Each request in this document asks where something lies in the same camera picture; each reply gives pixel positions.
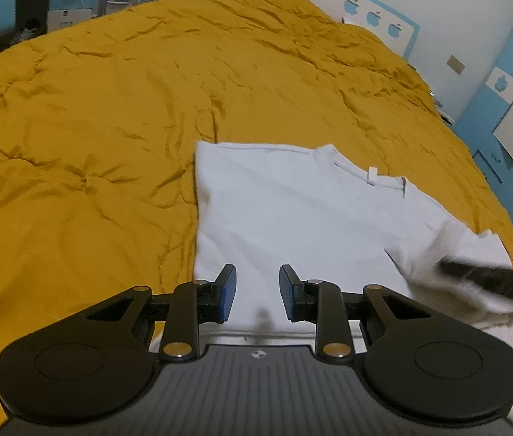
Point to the white and blue headboard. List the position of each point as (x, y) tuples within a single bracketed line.
[(374, 16)]

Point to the white t-shirt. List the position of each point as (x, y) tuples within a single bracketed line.
[(283, 213)]

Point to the mustard yellow blanket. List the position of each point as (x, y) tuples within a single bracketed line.
[(102, 122)]

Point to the wall switch plate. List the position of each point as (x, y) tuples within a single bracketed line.
[(456, 64)]

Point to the blue and white wardrobe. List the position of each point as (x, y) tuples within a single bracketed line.
[(483, 113)]

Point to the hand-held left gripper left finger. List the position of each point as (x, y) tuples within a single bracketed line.
[(228, 293)]

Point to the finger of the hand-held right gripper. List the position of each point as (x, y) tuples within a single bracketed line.
[(506, 281)]

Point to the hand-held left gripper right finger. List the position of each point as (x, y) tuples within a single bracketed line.
[(288, 295)]

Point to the white cardboard box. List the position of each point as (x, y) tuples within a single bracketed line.
[(70, 19)]

